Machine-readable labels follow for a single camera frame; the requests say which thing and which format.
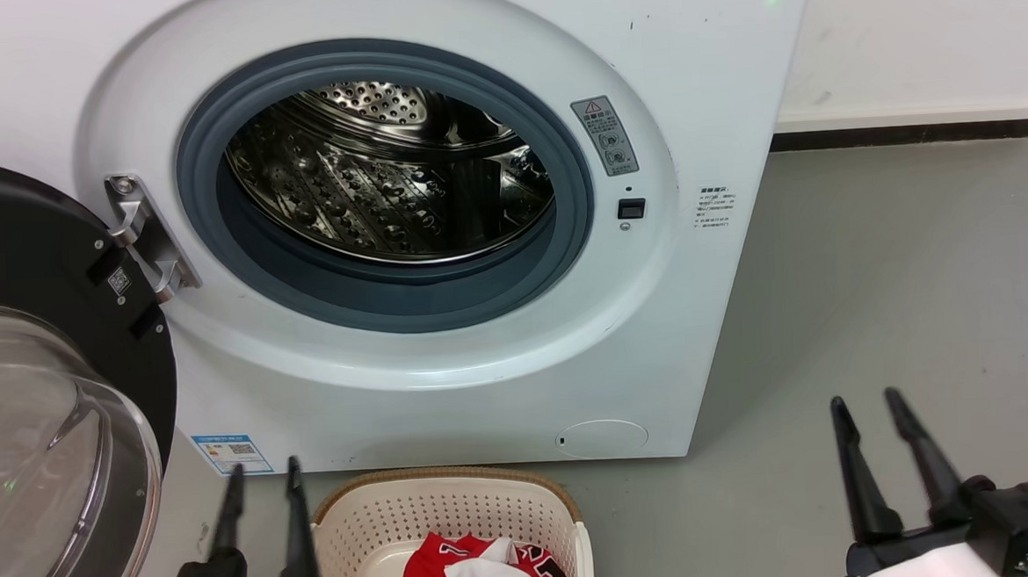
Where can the red and white jersey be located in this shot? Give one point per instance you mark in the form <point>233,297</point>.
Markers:
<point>432,574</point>

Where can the cream perforated laundry basket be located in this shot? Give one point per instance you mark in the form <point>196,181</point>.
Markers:
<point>446,507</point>

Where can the stainless steel washing machine drum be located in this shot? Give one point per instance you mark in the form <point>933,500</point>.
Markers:
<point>368,182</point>

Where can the black washer door with glass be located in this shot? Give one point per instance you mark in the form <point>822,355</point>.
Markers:
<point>28,244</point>

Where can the blue energy label sticker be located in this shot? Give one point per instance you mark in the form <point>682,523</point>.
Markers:
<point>232,454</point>

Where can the grey rubber door gasket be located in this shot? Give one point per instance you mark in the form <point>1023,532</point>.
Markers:
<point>391,302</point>

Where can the white front-load washing machine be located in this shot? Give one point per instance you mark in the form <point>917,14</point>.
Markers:
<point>700,314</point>

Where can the round drain filter cover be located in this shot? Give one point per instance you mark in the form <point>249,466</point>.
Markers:
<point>603,439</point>

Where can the metal door hinge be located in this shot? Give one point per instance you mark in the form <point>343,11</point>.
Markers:
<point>146,242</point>

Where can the small text label sticker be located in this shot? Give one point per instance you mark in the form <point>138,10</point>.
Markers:
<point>715,208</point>

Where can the black door latch socket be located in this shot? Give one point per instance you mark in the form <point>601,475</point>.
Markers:
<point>631,208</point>

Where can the grey warning sticker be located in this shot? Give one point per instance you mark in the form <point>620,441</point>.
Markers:
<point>605,136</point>

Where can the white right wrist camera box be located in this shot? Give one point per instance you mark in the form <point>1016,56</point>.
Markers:
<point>942,567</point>

